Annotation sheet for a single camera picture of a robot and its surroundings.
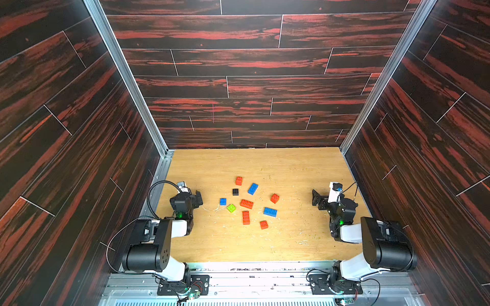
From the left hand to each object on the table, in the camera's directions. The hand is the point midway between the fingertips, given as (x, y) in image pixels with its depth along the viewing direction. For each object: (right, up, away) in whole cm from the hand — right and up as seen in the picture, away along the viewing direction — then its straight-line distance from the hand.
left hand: (189, 193), depth 95 cm
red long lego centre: (+29, -6, +1) cm, 29 cm away
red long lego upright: (+29, -12, -4) cm, 31 cm away
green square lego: (+21, -8, -1) cm, 23 cm away
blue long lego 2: (+41, -10, -2) cm, 42 cm away
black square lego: (+23, 0, +6) cm, 24 cm away
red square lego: (+25, +6, +7) cm, 26 cm away
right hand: (+69, +2, -3) cm, 69 cm away
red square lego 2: (+43, -3, +1) cm, 43 cm away
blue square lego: (+17, -5, +1) cm, 18 cm away
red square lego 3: (+37, -14, -6) cm, 40 cm away
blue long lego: (+33, +1, +7) cm, 33 cm away
